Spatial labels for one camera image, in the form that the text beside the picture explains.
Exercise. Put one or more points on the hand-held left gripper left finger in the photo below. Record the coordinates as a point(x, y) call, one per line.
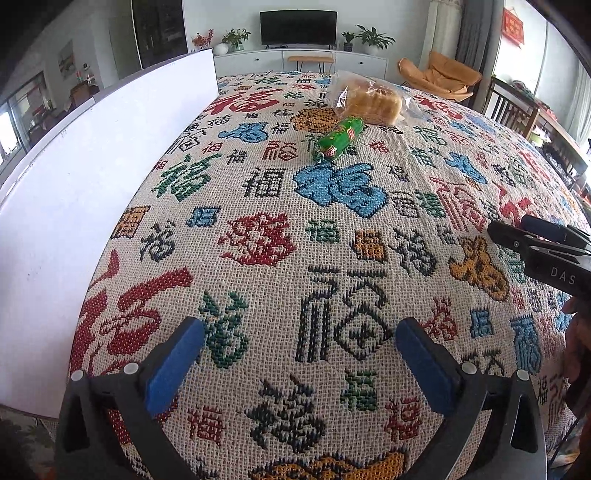
point(175, 364)

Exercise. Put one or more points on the grey curtain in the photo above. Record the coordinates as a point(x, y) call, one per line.
point(476, 32)

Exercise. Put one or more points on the large leafy potted plant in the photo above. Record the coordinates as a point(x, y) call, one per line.
point(375, 39)

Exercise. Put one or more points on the small plant in dark pot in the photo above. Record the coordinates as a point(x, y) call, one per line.
point(347, 40)

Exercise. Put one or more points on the white television cabinet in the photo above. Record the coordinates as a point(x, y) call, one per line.
point(258, 62)

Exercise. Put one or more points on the orange lounge chair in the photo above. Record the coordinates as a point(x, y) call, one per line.
point(438, 76)

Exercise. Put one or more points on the dark glass cabinet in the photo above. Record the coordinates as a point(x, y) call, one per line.
point(159, 32)

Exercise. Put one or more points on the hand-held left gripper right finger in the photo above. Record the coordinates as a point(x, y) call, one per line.
point(425, 364)

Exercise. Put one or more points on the green snack packet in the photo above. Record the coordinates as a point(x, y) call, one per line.
point(339, 137)

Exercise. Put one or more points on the red wall hanging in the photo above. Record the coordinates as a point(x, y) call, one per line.
point(513, 25)

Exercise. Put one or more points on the dark wooden chair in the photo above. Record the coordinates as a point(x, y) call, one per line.
point(512, 108)

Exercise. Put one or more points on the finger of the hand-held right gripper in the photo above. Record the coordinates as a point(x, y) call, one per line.
point(549, 227)
point(512, 235)

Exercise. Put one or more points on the bagged sliced bread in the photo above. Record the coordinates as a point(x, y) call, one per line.
point(371, 99)

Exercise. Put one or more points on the black television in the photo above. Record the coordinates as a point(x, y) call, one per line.
point(298, 27)

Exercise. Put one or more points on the white board panel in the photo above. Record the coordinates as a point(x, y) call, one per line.
point(69, 207)

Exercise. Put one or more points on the green plant in white pot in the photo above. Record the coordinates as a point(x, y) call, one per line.
point(233, 40)

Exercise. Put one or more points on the person's right hand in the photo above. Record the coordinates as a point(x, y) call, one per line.
point(581, 341)

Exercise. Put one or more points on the framed wall picture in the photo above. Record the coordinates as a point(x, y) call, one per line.
point(67, 57)

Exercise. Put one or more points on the red potted plant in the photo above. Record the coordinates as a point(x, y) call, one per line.
point(203, 39)

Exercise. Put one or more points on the printed woven blanket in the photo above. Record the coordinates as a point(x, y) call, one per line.
point(300, 230)

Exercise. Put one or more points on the wooden stool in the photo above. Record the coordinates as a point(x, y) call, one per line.
point(310, 58)

